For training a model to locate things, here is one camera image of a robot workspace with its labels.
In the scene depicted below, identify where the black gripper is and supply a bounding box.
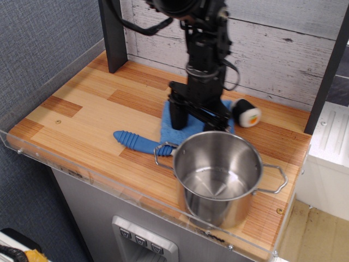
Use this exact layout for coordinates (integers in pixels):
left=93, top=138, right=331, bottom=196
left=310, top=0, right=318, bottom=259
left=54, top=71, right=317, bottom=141
left=169, top=70, right=231, bottom=132

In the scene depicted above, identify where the black and yellow object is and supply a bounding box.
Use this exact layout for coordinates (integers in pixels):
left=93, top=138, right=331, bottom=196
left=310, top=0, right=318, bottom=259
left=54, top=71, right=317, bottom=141
left=1, top=228, right=50, bottom=261

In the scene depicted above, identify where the fork with blue handle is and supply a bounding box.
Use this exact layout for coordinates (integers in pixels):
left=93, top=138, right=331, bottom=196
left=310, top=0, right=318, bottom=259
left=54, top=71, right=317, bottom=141
left=113, top=130, right=175, bottom=156

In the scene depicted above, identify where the white toy sink unit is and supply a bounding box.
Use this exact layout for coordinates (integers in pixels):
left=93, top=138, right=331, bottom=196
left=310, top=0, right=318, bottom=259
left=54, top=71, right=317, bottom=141
left=296, top=102, right=348, bottom=220

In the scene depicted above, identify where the silver ice dispenser panel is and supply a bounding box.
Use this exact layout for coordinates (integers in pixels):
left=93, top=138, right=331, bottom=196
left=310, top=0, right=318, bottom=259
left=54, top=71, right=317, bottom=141
left=112, top=216, right=179, bottom=261

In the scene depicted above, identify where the clear acrylic table guard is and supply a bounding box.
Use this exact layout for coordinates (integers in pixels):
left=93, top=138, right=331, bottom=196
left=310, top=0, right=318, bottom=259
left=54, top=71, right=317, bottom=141
left=1, top=40, right=310, bottom=261

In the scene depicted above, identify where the grey toy kitchen cabinet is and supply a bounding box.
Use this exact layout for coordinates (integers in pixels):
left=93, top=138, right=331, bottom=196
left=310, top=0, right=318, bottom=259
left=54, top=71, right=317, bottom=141
left=50, top=166, right=262, bottom=262

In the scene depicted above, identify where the dark left shelf post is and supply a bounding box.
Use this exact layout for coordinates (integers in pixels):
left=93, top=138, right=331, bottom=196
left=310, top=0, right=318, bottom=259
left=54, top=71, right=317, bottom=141
left=98, top=1, right=128, bottom=73

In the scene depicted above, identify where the toy sushi roll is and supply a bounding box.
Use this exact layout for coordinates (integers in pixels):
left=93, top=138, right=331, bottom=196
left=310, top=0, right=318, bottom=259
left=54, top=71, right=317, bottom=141
left=230, top=99, right=262, bottom=128

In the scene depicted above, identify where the dark right shelf post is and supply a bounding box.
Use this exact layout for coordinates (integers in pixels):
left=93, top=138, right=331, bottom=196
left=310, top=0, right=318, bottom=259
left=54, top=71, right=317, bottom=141
left=304, top=7, right=348, bottom=135

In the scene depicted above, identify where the stainless steel pot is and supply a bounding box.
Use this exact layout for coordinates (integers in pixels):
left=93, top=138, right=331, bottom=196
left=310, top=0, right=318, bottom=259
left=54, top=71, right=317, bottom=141
left=153, top=131, right=288, bottom=229

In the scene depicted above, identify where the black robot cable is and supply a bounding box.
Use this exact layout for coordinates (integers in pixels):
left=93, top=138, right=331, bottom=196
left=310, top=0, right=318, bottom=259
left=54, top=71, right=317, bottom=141
left=105, top=0, right=174, bottom=37

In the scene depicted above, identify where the blue towel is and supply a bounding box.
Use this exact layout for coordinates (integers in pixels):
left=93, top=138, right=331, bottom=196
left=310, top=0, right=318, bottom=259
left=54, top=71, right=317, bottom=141
left=159, top=99, right=236, bottom=146

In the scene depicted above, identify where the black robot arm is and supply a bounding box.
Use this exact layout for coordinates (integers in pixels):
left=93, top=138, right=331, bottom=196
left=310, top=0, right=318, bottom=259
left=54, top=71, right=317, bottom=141
left=147, top=1, right=232, bottom=131

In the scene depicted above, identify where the dark shelf post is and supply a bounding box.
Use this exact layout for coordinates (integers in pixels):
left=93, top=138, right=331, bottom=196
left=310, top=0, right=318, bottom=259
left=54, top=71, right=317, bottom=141
left=98, top=1, right=128, bottom=73
left=304, top=7, right=348, bottom=135

